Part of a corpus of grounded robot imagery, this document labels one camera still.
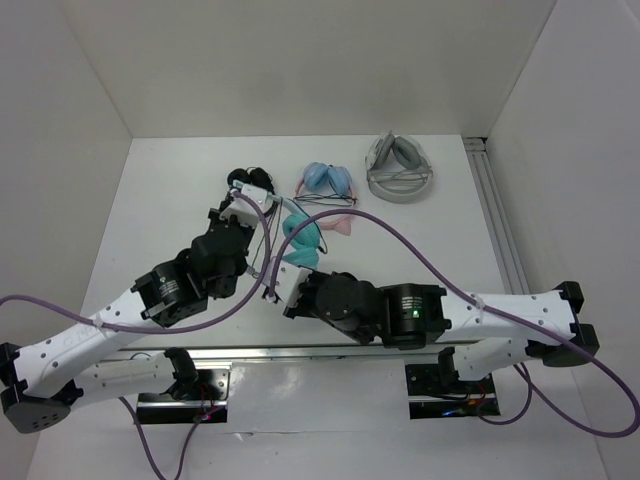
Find aluminium rail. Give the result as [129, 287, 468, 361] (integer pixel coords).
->
[99, 340, 441, 363]
[462, 137, 530, 294]

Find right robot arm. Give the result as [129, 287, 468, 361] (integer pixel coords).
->
[275, 269, 600, 392]

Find black headphone audio cable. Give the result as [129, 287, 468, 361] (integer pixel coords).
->
[249, 199, 331, 274]

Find aluminium rail at right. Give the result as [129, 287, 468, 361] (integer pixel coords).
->
[462, 137, 530, 294]

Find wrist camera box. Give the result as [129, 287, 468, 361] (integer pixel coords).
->
[262, 257, 313, 307]
[220, 180, 275, 228]

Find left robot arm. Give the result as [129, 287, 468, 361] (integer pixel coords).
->
[1, 192, 266, 434]

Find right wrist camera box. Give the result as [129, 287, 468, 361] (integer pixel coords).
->
[262, 257, 313, 307]

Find pink blue cat-ear headphones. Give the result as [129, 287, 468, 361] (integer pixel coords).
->
[293, 162, 359, 210]

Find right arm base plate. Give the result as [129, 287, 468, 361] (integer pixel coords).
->
[405, 364, 500, 420]

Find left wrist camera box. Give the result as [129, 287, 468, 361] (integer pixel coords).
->
[220, 180, 275, 228]

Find grey over-ear headphones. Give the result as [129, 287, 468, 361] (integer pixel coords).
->
[364, 131, 434, 204]

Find small black headphones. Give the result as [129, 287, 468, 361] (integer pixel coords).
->
[227, 167, 275, 193]

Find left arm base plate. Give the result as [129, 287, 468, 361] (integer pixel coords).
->
[135, 363, 231, 425]

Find aluminium rail at front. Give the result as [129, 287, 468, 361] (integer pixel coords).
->
[99, 340, 441, 363]

